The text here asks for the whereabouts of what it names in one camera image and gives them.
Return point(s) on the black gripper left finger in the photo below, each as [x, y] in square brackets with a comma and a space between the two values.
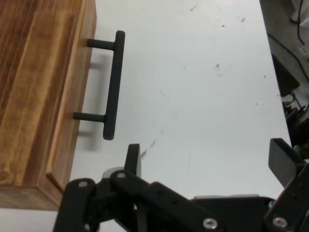
[149, 207]

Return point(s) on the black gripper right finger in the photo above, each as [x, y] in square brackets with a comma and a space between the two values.
[292, 200]

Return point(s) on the wooden drawer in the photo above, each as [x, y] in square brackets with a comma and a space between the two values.
[77, 79]

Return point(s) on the black box on floor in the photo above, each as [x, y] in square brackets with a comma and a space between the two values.
[286, 75]

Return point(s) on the brown wooden cabinet box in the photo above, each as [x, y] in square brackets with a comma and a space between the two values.
[29, 84]

